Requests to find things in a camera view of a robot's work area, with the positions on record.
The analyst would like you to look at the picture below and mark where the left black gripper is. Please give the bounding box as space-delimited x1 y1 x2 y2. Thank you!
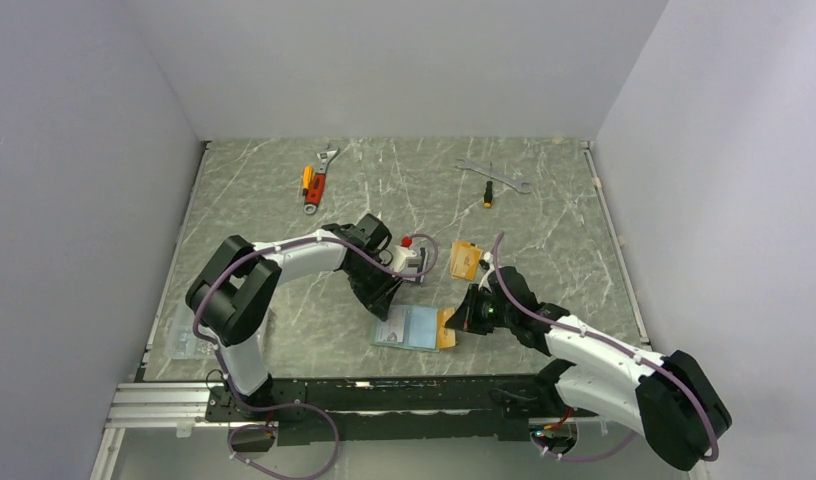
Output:
345 258 404 322

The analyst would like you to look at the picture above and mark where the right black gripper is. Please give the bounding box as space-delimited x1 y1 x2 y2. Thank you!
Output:
446 284 516 335

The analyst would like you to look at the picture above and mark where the single silver VIP card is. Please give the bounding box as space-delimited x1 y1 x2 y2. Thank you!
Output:
373 307 408 345

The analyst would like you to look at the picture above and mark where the green card holder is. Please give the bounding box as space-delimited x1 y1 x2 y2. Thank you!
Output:
371 305 438 352

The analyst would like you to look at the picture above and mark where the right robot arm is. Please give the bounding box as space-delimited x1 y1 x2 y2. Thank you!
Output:
445 266 733 471

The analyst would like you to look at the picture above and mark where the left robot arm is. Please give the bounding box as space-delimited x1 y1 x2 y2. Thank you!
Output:
184 214 410 420

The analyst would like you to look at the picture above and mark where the silver VIP card stack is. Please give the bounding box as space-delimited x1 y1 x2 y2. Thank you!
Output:
403 260 426 284

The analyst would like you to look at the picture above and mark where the orange card stack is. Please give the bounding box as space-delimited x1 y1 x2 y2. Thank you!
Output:
449 240 483 281

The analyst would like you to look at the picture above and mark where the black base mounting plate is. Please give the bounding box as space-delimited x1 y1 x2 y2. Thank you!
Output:
205 374 577 446

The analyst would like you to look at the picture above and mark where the red adjustable wrench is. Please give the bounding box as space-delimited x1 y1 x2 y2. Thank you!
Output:
303 143 340 215

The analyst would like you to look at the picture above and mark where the black yellow small screwdriver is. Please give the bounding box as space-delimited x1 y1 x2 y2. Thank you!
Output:
483 179 494 209

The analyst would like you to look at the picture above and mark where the silver open-end spanner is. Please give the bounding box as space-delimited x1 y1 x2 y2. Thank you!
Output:
455 158 533 194

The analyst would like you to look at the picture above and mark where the clear plastic bag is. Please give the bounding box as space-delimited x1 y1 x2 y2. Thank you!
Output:
166 301 270 362

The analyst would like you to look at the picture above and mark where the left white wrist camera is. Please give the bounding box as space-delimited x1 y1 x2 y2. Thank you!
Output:
390 237 427 274

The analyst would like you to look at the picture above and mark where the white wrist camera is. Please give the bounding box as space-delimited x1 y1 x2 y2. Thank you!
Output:
479 251 496 271
390 237 427 274

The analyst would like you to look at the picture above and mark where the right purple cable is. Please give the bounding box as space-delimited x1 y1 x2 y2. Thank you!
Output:
490 231 721 464

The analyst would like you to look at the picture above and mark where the purple cable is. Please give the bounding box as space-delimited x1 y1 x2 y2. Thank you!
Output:
490 231 721 464
191 231 440 480

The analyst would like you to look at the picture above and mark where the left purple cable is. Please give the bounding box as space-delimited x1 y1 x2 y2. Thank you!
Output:
191 231 440 480

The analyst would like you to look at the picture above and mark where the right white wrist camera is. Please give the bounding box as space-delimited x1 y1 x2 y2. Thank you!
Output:
479 251 496 271

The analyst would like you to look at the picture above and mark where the yellow handled screwdriver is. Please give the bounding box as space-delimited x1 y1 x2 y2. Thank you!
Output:
300 165 314 197

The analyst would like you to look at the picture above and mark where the aluminium rail frame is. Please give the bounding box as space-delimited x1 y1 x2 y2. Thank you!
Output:
89 376 711 480

